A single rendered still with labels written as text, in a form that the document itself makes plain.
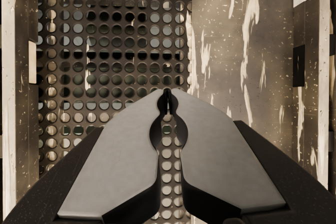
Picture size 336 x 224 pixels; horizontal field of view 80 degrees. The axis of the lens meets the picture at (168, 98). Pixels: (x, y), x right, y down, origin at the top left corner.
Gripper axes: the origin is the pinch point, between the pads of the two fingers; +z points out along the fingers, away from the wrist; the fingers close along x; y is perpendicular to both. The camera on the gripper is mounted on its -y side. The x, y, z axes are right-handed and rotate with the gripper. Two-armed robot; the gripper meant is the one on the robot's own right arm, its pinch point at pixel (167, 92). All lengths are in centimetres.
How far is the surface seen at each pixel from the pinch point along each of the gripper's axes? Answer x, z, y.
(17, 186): -26.2, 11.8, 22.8
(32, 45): -25.6, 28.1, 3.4
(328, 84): 29.9, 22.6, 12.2
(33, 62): -25.8, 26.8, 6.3
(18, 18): -24.8, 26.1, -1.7
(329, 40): 30.4, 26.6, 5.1
